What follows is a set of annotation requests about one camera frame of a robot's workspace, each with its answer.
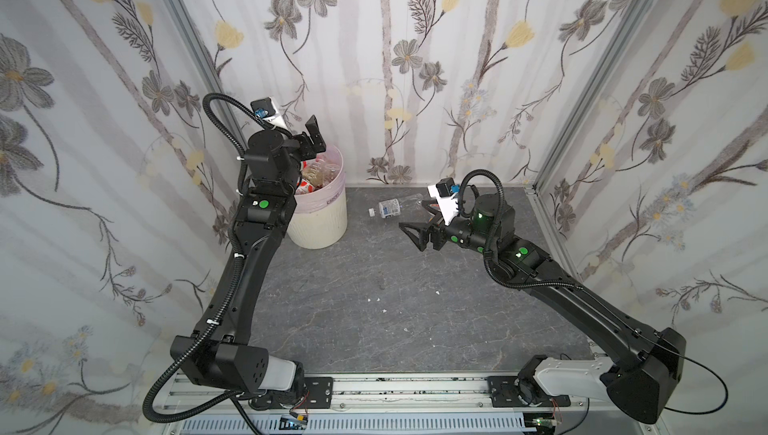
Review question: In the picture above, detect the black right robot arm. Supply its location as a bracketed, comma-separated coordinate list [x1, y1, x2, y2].
[399, 194, 686, 424]

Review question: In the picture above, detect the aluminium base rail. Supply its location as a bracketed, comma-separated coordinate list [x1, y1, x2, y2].
[153, 372, 669, 434]

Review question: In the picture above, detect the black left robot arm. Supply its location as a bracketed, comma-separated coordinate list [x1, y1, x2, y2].
[170, 118, 326, 398]

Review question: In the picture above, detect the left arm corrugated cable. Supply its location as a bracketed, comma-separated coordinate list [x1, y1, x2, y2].
[142, 93, 289, 424]

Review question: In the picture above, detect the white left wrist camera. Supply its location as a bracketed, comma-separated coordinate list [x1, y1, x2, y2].
[250, 97, 288, 130]

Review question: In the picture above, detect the cream waste bin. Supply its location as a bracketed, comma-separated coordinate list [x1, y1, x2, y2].
[287, 173, 347, 250]

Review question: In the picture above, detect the Suntory white label bottle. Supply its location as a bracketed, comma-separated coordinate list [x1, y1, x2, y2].
[368, 194, 423, 219]

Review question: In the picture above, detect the pink bin liner bag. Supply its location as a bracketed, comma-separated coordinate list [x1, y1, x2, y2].
[295, 145, 345, 214]

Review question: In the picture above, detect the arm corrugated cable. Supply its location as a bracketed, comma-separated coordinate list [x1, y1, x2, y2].
[142, 93, 289, 424]
[458, 169, 583, 292]

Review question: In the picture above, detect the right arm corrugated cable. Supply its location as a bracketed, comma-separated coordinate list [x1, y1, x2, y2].
[458, 169, 583, 292]

